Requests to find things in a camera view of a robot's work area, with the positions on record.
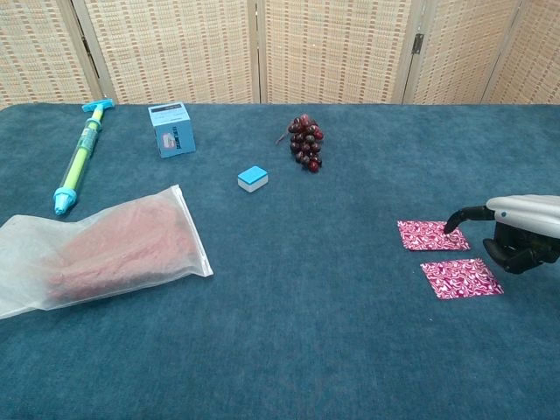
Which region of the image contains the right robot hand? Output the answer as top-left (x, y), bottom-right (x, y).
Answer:
top-left (443, 194), bottom-right (560, 276)

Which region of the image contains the bunch of red grapes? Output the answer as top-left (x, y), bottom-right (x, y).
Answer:
top-left (274, 113), bottom-right (326, 173)

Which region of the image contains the teal felt table cover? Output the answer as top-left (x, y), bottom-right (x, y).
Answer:
top-left (0, 102), bottom-right (560, 420)

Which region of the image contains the small blue and white block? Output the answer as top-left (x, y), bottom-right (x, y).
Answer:
top-left (236, 165), bottom-right (270, 194)

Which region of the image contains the blue cardboard box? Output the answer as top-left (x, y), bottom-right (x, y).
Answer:
top-left (147, 101), bottom-right (197, 159)

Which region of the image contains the woven folding screen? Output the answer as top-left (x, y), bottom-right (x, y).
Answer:
top-left (0, 0), bottom-right (560, 107)

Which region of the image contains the pink fabric inside bag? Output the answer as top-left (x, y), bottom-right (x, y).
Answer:
top-left (41, 199), bottom-right (198, 303)

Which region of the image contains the green and blue water pump toy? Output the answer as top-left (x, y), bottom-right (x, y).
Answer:
top-left (52, 99), bottom-right (116, 216)

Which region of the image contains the translucent zip bag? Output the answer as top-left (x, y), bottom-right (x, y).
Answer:
top-left (0, 184), bottom-right (214, 319)

